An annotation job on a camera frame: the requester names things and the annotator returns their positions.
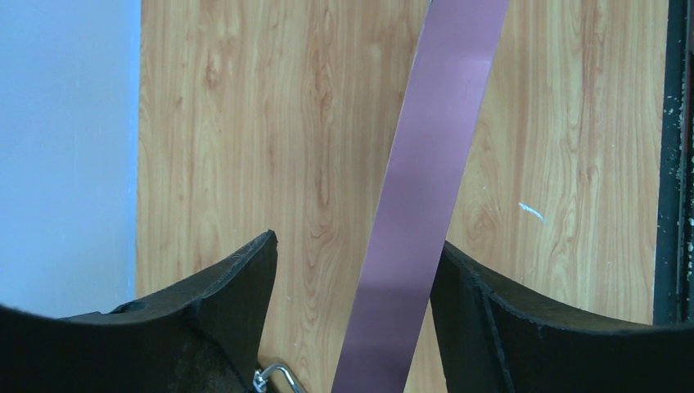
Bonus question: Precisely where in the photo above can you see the black poker chip case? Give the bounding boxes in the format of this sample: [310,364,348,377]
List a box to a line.
[251,362,308,393]

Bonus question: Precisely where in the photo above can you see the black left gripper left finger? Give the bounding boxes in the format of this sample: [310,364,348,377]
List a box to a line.
[1,231,277,392]

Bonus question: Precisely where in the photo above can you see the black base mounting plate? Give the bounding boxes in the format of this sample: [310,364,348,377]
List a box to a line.
[652,1,693,325]

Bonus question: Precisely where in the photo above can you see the wooden picture frame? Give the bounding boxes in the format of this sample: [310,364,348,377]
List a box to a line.
[332,0,508,392]

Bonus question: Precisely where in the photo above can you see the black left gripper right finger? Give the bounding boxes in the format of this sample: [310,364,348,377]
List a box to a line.
[430,243,693,392]

